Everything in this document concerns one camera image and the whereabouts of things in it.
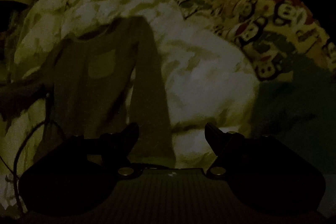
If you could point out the dark small garment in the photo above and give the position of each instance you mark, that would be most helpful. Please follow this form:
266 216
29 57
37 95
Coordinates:
105 91

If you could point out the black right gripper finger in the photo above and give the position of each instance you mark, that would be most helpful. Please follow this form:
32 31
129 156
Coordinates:
242 156

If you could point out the light leaf-print bed comforter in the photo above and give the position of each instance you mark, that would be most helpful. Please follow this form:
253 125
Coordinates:
206 79

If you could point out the cartoon monkey print blanket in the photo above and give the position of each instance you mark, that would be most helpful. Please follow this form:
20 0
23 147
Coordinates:
271 33

